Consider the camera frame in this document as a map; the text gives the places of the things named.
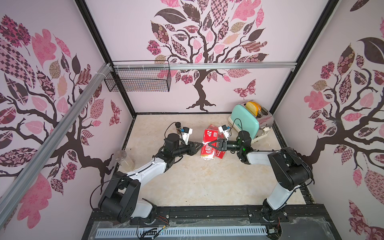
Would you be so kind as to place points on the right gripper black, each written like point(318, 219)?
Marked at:
point(222, 144)

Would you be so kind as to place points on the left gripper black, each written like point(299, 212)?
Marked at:
point(191, 147)

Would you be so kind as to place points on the red ruler set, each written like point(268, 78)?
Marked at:
point(213, 127)
point(220, 154)
point(208, 151)

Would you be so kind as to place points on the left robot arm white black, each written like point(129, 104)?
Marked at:
point(120, 199)

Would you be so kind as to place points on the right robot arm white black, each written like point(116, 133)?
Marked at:
point(291, 172)

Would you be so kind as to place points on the black lid spice jar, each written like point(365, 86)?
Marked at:
point(178, 127)

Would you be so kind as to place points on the mint green toaster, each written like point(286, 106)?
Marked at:
point(258, 127)

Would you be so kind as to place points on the yellow toast slice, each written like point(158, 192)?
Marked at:
point(253, 107)

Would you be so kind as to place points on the clear plastic cup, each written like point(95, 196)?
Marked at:
point(125, 163)

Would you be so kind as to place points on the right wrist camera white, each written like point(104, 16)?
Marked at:
point(225, 131)

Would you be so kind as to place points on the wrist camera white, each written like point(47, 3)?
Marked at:
point(185, 133)
point(225, 131)

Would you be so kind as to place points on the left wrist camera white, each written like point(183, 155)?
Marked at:
point(185, 133)

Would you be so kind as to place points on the aluminium rail back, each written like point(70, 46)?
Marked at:
point(204, 66)

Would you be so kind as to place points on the aluminium rail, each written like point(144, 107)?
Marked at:
point(21, 184)
point(204, 66)

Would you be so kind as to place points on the black wire basket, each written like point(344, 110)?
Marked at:
point(140, 76)

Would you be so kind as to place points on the white slotted cable duct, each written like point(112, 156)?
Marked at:
point(175, 232)

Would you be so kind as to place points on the aluminium rail left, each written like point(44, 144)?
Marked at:
point(21, 184)

